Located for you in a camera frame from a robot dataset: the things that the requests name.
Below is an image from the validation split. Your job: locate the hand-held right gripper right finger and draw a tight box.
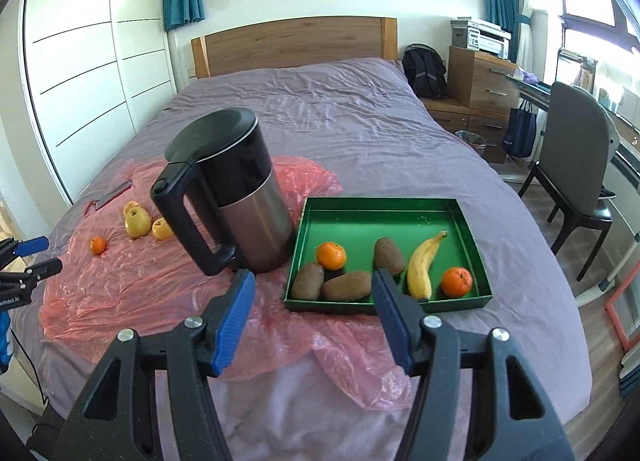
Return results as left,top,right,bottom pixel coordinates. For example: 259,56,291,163
371,267,576,461

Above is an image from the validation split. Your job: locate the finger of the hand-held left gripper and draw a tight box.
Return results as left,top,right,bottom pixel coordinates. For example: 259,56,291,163
0,258,64,292
0,236,50,268

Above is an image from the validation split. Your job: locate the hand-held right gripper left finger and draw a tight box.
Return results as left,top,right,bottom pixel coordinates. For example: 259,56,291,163
59,268,257,461

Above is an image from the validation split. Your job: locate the brown kiwi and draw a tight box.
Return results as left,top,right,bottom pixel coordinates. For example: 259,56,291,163
373,237,407,276
322,270,373,302
291,262,325,301

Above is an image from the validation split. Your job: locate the yellow banana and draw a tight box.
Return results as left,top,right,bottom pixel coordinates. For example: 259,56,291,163
406,231,448,302

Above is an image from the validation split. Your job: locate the green tray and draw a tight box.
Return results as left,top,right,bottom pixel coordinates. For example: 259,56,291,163
283,197,494,317

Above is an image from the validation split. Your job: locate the pink plastic sheet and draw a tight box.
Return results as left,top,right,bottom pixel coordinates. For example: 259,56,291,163
39,155,416,411

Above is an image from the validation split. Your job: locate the large yellow-green apple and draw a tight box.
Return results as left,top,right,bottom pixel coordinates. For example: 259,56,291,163
124,205,153,240

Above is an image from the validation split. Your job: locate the black and copper electric kettle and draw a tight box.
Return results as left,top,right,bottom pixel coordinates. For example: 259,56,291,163
150,107,299,277

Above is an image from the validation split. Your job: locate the white wardrobe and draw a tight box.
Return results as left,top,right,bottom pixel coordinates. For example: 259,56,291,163
20,0,177,206

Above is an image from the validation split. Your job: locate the waste basket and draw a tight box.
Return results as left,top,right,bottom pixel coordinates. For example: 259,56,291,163
454,129,487,158

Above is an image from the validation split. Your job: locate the wooden nightstand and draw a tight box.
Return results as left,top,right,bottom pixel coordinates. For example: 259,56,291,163
419,97,512,164

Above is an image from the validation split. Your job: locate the bed with grey cover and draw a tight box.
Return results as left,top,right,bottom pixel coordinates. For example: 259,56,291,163
30,57,593,461

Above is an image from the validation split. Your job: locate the dark blue bag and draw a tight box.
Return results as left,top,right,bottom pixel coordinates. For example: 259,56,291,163
501,99,538,160

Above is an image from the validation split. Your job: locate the grey chair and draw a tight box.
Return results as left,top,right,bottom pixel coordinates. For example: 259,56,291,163
517,81,621,283

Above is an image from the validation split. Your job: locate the black backpack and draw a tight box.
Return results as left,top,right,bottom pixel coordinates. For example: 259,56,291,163
402,43,449,101

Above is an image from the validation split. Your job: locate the wooden dresser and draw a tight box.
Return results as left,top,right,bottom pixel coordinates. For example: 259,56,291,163
448,45,521,110

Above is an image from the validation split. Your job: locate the wooden headboard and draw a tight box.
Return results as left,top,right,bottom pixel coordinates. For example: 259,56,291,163
190,17,399,80

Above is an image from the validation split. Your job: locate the white printer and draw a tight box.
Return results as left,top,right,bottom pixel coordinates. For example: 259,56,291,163
451,18,512,60

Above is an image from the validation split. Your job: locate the black cable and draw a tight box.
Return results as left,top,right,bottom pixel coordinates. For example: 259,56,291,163
19,335,67,461

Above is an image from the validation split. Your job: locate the smartphone with red lanyard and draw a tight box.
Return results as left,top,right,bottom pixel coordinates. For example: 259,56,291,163
84,181,134,214

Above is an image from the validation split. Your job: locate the orange frame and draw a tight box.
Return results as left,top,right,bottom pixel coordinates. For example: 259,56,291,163
604,273,640,353

